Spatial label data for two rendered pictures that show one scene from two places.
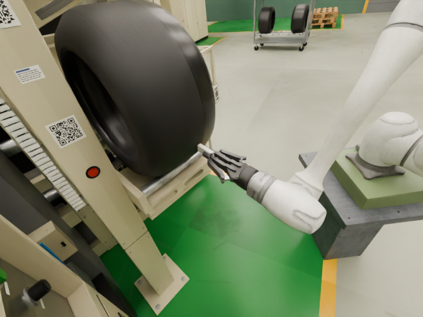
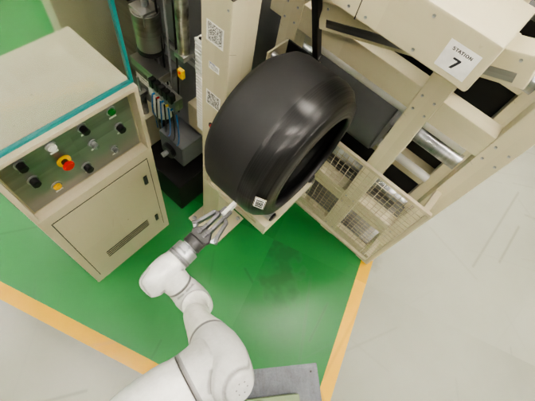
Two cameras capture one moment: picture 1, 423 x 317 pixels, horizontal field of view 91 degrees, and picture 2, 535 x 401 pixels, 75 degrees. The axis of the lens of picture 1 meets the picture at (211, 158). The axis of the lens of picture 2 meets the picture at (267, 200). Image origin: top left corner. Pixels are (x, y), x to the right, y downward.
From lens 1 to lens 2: 105 cm
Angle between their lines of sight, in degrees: 45
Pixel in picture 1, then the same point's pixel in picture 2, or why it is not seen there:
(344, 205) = not seen: hidden behind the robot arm
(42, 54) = (224, 68)
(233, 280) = (210, 287)
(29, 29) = (224, 56)
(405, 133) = not seen: outside the picture
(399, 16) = (212, 324)
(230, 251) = (241, 287)
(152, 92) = (212, 145)
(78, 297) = (139, 148)
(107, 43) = (229, 102)
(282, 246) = not seen: hidden behind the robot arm
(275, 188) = (169, 256)
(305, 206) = (149, 274)
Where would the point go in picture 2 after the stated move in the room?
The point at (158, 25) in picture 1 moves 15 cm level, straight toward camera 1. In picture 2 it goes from (265, 130) to (216, 135)
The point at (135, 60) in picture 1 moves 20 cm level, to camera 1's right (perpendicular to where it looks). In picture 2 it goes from (223, 125) to (226, 180)
